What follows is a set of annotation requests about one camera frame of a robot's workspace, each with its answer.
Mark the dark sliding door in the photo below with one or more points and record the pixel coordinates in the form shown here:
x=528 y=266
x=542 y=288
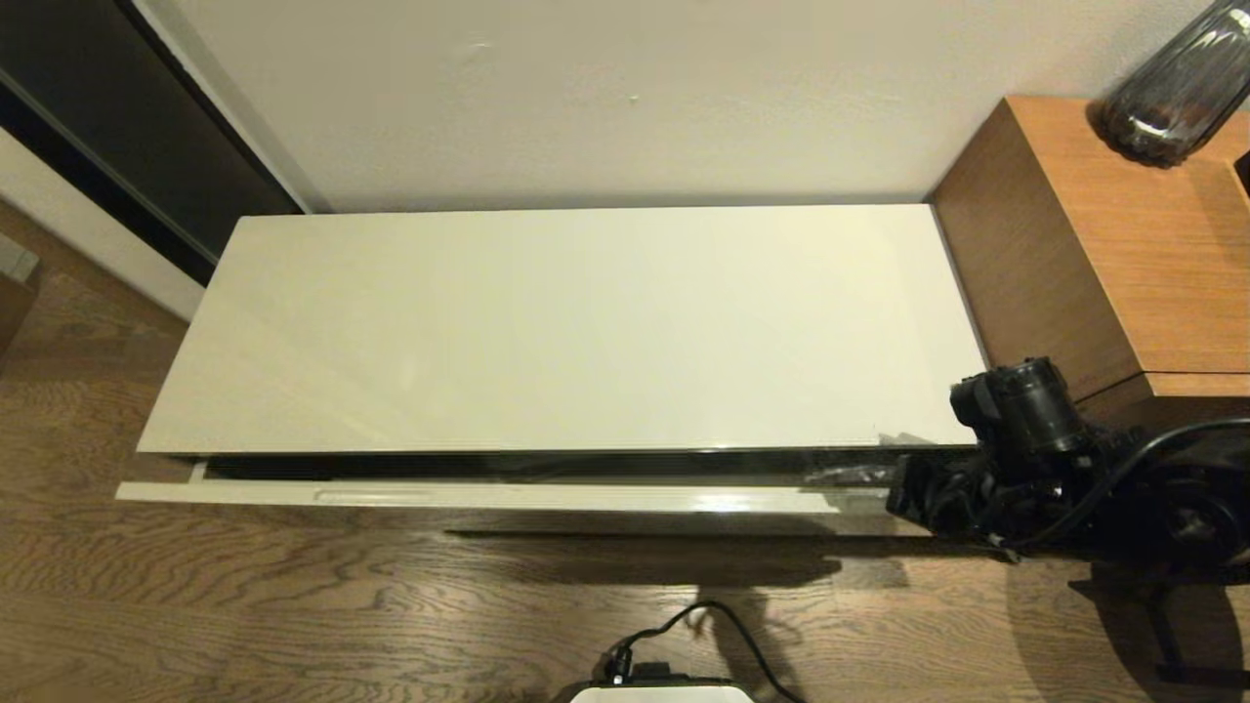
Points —
x=117 y=117

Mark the white glossy cabinet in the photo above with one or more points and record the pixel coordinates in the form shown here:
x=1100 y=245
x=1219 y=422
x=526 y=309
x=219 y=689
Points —
x=586 y=322

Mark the dark ribbed glass vase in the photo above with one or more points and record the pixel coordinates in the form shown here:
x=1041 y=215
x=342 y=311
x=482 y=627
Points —
x=1172 y=88

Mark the grey brown furniture piece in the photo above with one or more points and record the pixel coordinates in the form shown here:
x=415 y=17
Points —
x=15 y=303

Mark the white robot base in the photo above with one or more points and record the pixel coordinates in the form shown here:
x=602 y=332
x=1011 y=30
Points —
x=664 y=695

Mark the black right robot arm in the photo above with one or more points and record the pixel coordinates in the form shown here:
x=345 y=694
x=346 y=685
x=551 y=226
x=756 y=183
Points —
x=1025 y=410

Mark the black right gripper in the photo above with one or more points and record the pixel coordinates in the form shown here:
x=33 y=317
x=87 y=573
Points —
x=937 y=498

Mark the white glossy drawer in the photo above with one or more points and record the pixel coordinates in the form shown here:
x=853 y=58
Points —
x=488 y=496

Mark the brown wooden desk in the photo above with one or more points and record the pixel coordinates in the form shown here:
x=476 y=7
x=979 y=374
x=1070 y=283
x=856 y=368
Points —
x=1123 y=264

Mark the black chair legs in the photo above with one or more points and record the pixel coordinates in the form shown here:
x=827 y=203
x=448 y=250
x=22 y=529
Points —
x=1167 y=625

